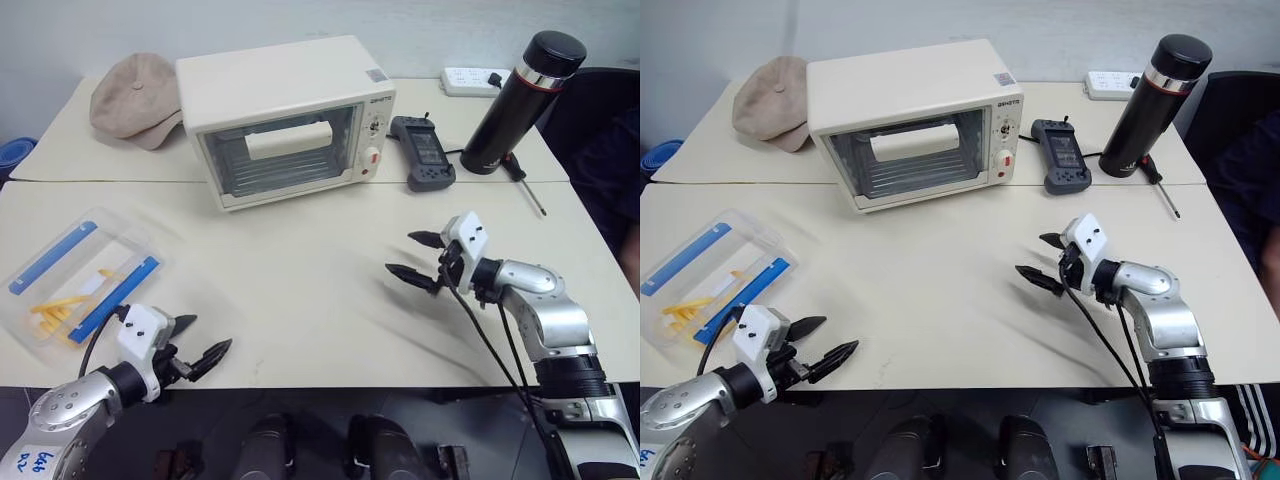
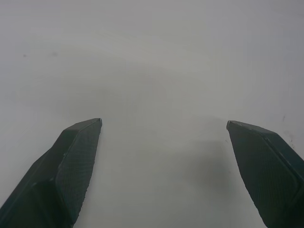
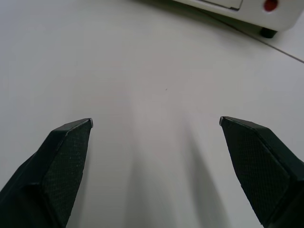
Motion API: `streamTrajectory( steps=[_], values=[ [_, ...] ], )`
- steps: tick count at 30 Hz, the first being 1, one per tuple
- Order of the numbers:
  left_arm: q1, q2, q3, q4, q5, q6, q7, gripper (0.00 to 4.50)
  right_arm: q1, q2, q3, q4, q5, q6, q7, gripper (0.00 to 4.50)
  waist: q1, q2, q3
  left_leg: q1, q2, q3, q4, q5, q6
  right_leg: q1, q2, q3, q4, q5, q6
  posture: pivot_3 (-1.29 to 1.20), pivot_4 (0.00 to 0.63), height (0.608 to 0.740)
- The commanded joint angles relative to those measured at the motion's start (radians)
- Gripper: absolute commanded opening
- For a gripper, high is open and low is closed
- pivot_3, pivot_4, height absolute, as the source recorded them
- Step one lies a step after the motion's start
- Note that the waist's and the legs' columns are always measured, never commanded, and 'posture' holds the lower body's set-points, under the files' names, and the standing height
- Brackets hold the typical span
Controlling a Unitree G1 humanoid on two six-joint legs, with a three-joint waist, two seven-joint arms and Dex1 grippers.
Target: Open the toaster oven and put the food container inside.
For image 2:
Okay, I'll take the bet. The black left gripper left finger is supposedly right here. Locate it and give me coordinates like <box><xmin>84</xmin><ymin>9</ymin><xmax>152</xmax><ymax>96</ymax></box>
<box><xmin>0</xmin><ymin>117</ymin><xmax>103</xmax><ymax>228</ymax></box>

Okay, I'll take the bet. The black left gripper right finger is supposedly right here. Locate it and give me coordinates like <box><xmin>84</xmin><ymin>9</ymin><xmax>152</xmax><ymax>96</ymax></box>
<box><xmin>226</xmin><ymin>120</ymin><xmax>304</xmax><ymax>228</ymax></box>

